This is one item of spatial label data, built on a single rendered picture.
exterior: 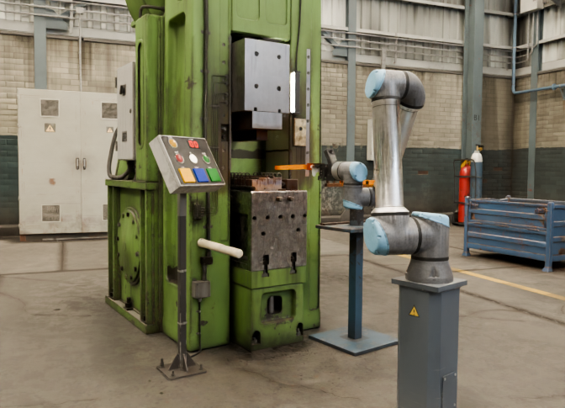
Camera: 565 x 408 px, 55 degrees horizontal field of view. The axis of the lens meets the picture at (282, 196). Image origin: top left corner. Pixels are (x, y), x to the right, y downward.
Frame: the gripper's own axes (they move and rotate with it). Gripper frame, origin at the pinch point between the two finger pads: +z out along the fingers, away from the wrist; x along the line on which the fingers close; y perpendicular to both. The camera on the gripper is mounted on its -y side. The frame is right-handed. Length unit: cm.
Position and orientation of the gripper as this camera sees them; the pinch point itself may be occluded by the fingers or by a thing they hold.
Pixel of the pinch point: (313, 165)
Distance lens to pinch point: 278.8
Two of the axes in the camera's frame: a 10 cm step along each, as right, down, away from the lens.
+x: 8.4, -0.1, 5.4
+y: -0.3, 10.0, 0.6
